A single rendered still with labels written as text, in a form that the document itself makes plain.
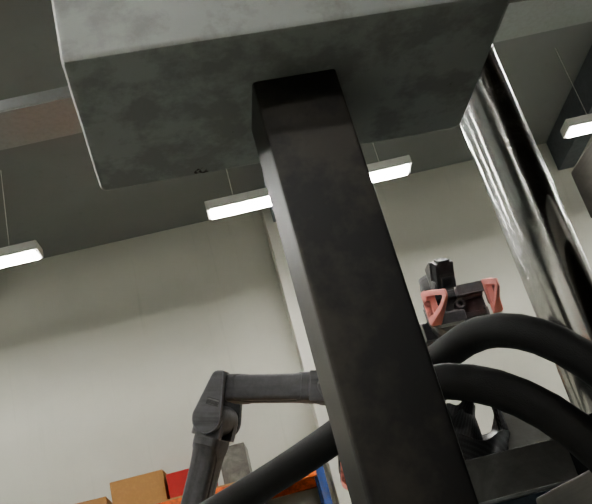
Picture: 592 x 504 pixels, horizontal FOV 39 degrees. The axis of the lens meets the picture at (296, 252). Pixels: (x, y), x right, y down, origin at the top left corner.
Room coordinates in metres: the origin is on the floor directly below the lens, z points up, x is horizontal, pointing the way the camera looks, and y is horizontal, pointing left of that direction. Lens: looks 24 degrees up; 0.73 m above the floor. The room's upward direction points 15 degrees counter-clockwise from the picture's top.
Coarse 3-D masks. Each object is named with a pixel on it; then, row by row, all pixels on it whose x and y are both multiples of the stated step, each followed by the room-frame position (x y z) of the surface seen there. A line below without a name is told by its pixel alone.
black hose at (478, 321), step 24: (456, 336) 0.70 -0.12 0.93; (480, 336) 0.69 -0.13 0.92; (504, 336) 0.67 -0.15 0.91; (528, 336) 0.66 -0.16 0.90; (552, 336) 0.65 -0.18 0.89; (576, 336) 0.64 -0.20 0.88; (432, 360) 0.73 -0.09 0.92; (456, 360) 0.72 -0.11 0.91; (552, 360) 0.66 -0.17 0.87; (576, 360) 0.64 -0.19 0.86
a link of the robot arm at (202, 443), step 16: (224, 416) 1.58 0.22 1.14; (192, 432) 1.59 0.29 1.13; (224, 432) 1.61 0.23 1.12; (208, 448) 1.59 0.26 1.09; (224, 448) 1.62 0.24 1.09; (192, 464) 1.61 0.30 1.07; (208, 464) 1.60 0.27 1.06; (192, 480) 1.61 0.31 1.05; (208, 480) 1.60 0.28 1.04; (192, 496) 1.61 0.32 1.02; (208, 496) 1.62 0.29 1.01
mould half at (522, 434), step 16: (512, 416) 1.12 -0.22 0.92; (512, 432) 1.11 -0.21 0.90; (528, 432) 1.12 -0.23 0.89; (512, 448) 1.11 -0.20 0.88; (528, 448) 0.99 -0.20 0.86; (544, 448) 0.99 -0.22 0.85; (560, 448) 0.99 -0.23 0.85; (480, 464) 0.98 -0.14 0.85; (496, 464) 0.98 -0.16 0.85; (512, 464) 0.98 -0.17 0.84; (528, 464) 0.99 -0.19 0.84; (544, 464) 0.99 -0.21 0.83; (560, 464) 0.99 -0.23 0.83; (480, 480) 0.98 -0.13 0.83; (496, 480) 0.98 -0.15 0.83; (512, 480) 0.98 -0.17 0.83; (528, 480) 0.99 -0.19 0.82; (544, 480) 0.99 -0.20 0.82; (560, 480) 0.99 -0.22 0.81; (480, 496) 0.98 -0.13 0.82; (496, 496) 0.98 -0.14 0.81
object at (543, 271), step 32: (480, 96) 0.69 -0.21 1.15; (512, 96) 0.70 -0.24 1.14; (480, 128) 0.70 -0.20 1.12; (512, 128) 0.69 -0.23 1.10; (480, 160) 0.71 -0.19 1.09; (512, 160) 0.69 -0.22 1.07; (512, 192) 0.69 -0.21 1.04; (544, 192) 0.69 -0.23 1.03; (512, 224) 0.70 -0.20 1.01; (544, 224) 0.69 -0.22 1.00; (512, 256) 0.72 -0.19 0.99; (544, 256) 0.69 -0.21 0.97; (576, 256) 0.69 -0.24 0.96; (544, 288) 0.70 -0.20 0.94; (576, 288) 0.69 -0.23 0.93; (576, 320) 0.69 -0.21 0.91; (576, 384) 0.70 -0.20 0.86
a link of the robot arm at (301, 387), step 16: (208, 384) 1.57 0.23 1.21; (224, 384) 1.56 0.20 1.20; (240, 384) 1.56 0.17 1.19; (256, 384) 1.56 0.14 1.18; (272, 384) 1.55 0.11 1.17; (288, 384) 1.54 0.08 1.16; (304, 384) 1.52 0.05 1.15; (208, 400) 1.57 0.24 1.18; (224, 400) 1.64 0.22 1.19; (240, 400) 1.57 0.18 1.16; (256, 400) 1.57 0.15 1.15; (272, 400) 1.56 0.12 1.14; (288, 400) 1.55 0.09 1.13; (304, 400) 1.54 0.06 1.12; (320, 400) 1.51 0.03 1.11; (192, 416) 1.58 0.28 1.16; (208, 416) 1.57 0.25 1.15; (240, 416) 1.64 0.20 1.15; (208, 432) 1.57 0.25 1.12
